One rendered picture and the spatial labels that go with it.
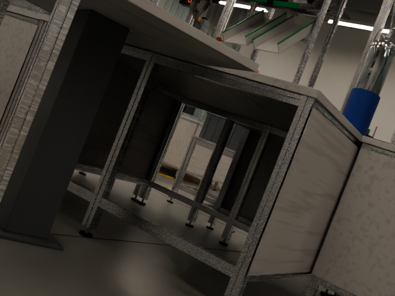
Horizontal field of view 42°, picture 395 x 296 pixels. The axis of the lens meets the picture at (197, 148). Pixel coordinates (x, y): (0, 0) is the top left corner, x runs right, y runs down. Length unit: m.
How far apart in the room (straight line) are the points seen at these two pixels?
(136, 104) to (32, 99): 0.81
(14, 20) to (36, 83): 1.48
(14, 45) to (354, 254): 1.95
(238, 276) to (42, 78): 0.94
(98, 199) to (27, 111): 0.84
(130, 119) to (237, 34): 0.60
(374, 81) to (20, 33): 1.85
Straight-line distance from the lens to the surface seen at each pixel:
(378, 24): 3.33
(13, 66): 2.78
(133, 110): 2.17
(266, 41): 2.21
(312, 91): 1.82
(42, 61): 1.43
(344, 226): 2.47
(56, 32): 1.43
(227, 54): 1.67
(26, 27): 2.81
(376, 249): 2.43
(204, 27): 2.41
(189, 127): 7.36
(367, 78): 2.85
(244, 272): 1.83
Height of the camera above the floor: 0.52
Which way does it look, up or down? level
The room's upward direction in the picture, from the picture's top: 22 degrees clockwise
